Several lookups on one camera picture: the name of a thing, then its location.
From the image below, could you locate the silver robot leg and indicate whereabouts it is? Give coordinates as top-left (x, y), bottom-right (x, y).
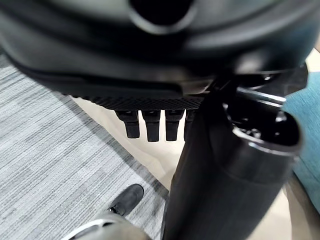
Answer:
top-left (59, 211), bottom-right (154, 240)

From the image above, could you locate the dark robot foot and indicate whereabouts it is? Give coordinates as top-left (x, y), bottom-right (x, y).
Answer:
top-left (106, 183), bottom-right (145, 217)

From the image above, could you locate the teal cushion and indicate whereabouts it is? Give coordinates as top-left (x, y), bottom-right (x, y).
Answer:
top-left (281, 71), bottom-right (320, 216)

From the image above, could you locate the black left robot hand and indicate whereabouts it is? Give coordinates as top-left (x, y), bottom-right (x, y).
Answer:
top-left (0, 0), bottom-right (320, 240)

